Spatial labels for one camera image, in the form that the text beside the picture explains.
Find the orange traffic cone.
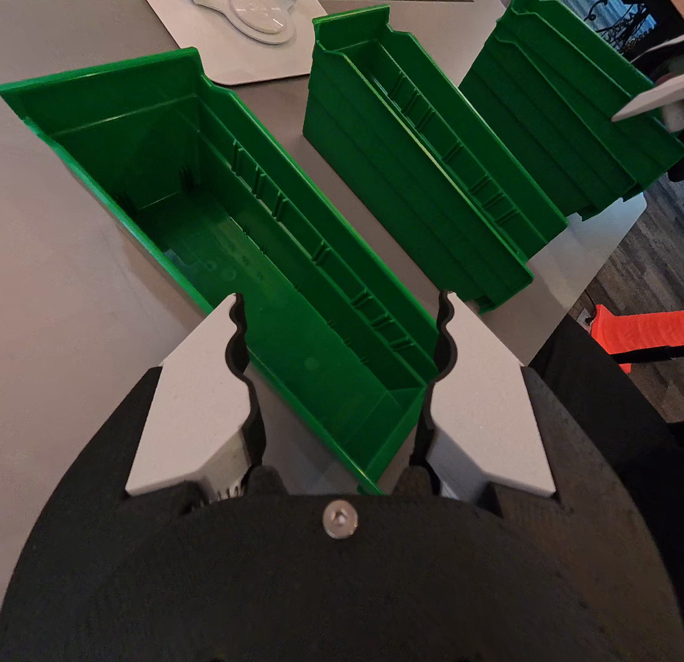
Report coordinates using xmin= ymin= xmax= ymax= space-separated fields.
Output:
xmin=590 ymin=304 xmax=684 ymax=374

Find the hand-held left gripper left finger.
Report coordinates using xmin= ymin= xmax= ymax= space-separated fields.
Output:
xmin=124 ymin=292 xmax=268 ymax=505

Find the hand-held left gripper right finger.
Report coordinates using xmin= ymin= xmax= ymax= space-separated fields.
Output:
xmin=407 ymin=290 xmax=558 ymax=505

